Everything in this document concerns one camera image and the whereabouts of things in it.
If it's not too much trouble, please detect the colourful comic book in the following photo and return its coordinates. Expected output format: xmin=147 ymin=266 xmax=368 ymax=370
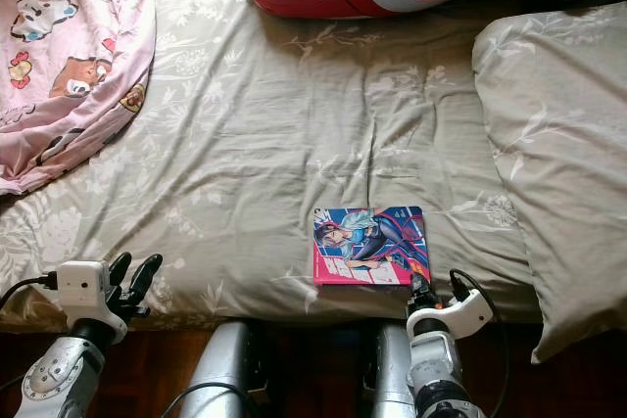
xmin=312 ymin=206 xmax=432 ymax=287

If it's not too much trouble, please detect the pink cartoon print blanket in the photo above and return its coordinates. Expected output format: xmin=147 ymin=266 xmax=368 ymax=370
xmin=0 ymin=0 xmax=158 ymax=196

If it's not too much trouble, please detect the silver right robot leg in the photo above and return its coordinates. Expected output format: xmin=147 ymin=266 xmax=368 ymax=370
xmin=372 ymin=323 xmax=414 ymax=418

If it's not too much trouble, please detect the silver robot leg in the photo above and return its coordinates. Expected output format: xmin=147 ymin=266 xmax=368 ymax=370
xmin=181 ymin=320 xmax=261 ymax=418
xmin=372 ymin=323 xmax=414 ymax=418

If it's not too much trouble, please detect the silver left robot leg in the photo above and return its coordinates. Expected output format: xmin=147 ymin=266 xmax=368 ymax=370
xmin=181 ymin=320 xmax=261 ymax=418

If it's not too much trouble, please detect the beige floral bed sheet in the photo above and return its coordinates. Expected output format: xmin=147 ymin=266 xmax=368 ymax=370
xmin=0 ymin=0 xmax=550 ymax=333

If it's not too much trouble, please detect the beige floral pillow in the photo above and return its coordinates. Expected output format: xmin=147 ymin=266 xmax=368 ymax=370
xmin=472 ymin=2 xmax=627 ymax=365

